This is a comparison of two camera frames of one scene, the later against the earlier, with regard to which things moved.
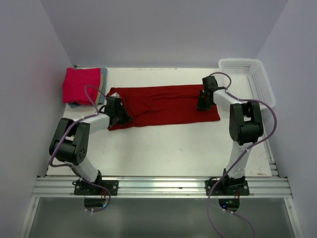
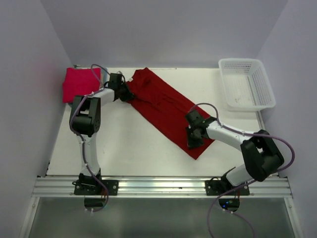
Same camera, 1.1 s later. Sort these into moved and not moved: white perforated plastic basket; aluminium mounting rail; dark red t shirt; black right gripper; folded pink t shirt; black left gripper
Moved: black left gripper; dark red t shirt; black right gripper
Not moved: aluminium mounting rail; white perforated plastic basket; folded pink t shirt
